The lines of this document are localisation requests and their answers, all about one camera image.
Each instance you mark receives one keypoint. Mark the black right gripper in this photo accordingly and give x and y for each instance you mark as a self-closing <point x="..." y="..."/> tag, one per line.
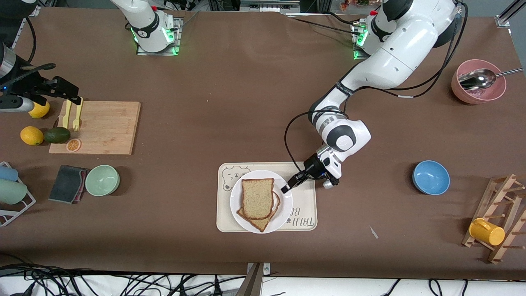
<point x="25" y="83"/>

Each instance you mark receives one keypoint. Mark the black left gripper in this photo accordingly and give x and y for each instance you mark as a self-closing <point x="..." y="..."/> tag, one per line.
<point x="311" y="167"/>

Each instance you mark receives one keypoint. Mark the white round plate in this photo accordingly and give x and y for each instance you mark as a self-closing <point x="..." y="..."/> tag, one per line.
<point x="284" y="211"/>

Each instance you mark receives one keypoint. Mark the soft brown bread slice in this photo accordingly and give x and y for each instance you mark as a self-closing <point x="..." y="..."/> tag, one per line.
<point x="258" y="197"/>

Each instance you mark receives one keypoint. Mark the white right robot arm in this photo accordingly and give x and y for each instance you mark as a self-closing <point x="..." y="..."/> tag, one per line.
<point x="146" y="24"/>

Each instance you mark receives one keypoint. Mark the white sandwich filling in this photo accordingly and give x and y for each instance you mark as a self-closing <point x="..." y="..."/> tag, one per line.
<point x="275" y="204"/>

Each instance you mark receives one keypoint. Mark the yellow lemon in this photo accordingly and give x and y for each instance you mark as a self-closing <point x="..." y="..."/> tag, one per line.
<point x="42" y="112"/>
<point x="31" y="135"/>

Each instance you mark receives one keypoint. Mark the yellow plastic knife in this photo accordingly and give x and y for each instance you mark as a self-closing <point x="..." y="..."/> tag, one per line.
<point x="66" y="117"/>

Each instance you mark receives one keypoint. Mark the yellow plastic fork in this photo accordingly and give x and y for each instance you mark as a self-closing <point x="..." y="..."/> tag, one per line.
<point x="76" y="121"/>

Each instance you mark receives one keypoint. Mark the dark green avocado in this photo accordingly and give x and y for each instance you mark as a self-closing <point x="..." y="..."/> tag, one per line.
<point x="57" y="135"/>

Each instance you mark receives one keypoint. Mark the toasted bread slice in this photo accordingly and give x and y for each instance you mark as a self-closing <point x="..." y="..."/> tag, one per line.
<point x="259" y="225"/>

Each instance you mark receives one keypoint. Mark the orange slice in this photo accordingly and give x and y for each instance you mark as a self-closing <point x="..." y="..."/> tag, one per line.
<point x="74" y="145"/>

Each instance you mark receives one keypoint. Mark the wooden cutting board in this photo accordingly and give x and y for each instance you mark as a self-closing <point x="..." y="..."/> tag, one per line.
<point x="107" y="127"/>

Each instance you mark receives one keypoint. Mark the cream tray with bear print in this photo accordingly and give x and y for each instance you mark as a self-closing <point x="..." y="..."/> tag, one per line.
<point x="225" y="213"/>

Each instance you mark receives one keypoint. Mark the small grey paper scrap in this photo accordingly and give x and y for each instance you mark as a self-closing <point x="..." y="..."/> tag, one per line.
<point x="373" y="232"/>

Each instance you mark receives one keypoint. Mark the dark grey folded cloth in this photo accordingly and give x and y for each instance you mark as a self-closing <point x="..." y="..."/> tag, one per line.
<point x="65" y="185"/>

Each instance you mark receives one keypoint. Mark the light blue cup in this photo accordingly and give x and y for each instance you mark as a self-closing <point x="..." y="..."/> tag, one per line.
<point x="8" y="173"/>

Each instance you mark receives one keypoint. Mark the pale green bowl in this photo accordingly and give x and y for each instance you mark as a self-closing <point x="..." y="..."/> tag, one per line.
<point x="102" y="181"/>

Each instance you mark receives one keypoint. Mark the pale green cup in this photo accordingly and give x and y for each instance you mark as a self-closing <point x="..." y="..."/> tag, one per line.
<point x="12" y="192"/>

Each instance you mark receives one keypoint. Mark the blue bowl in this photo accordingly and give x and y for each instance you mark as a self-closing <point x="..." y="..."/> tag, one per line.
<point x="431" y="177"/>

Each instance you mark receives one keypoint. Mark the yellow plastic cup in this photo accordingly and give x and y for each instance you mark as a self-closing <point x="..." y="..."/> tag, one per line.
<point x="487" y="232"/>

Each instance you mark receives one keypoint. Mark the metal spoon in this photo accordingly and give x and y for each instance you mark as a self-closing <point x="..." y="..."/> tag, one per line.
<point x="476" y="79"/>

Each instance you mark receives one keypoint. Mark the wooden peg drying rack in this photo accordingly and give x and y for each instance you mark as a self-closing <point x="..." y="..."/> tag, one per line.
<point x="503" y="246"/>

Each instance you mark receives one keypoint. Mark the pink bowl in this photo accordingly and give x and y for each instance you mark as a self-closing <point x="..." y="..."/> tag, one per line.
<point x="495" y="95"/>

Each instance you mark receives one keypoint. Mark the aluminium corner profile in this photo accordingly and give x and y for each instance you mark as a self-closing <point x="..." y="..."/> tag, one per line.
<point x="503" y="19"/>

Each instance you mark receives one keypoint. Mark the small metal corner bracket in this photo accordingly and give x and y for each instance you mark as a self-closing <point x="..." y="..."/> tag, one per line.
<point x="32" y="11"/>

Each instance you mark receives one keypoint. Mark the metal mount bracket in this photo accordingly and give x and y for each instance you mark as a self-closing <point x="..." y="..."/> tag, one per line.
<point x="254" y="281"/>

